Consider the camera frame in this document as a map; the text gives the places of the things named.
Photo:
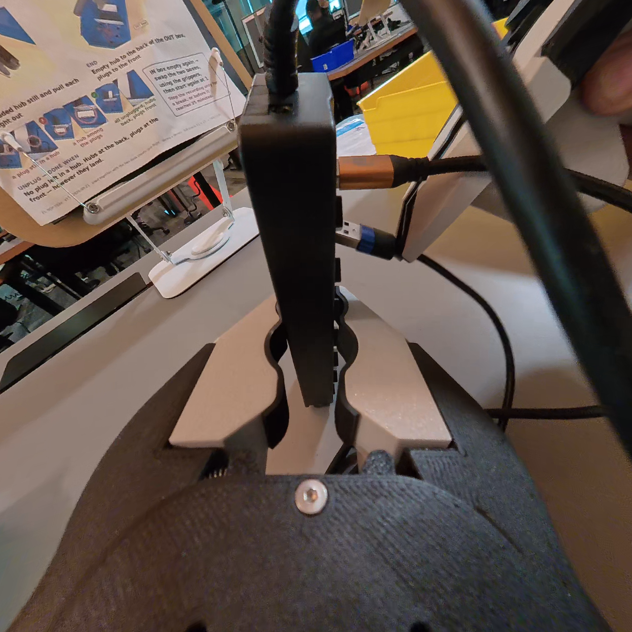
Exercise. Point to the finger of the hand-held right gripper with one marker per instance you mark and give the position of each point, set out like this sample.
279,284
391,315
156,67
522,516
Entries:
444,217
548,128

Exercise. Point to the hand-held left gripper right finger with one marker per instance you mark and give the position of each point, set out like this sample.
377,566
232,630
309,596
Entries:
395,395

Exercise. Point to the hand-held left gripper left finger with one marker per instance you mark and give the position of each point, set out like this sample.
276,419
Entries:
227,395

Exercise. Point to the black USB hub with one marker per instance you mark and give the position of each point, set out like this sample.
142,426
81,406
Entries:
291,222

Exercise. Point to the grey desk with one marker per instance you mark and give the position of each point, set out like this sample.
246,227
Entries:
148,345

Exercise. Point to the black flat desk panel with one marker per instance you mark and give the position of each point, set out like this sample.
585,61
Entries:
74,328

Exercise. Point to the person's right hand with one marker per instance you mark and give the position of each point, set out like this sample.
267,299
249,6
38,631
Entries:
612,84

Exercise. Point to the yellow plastic bin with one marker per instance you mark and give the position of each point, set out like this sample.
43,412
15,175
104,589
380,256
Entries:
405,108

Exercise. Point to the blue white printed paper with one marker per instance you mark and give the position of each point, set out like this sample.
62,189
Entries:
353,133

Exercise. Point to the wooden edged table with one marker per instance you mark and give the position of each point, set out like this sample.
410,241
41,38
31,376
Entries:
375,49

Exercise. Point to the blue plastic bin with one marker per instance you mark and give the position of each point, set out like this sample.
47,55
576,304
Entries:
333,57

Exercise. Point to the small wooden stand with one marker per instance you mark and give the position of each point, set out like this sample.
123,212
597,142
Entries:
375,17

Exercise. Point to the printed instruction sheet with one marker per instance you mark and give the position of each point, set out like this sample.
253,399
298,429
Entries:
123,84

